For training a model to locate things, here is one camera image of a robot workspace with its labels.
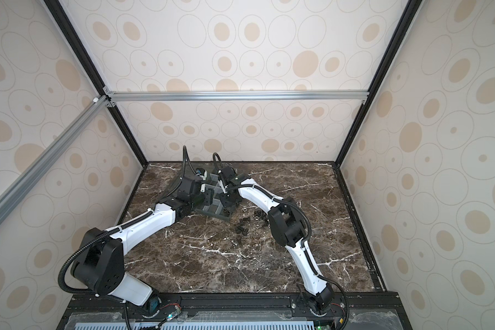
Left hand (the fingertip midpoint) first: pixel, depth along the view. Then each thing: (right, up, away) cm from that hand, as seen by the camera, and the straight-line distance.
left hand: (215, 189), depth 88 cm
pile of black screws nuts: (+16, -15, +9) cm, 24 cm away
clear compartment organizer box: (-2, -9, +11) cm, 15 cm away
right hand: (+8, -6, +11) cm, 14 cm away
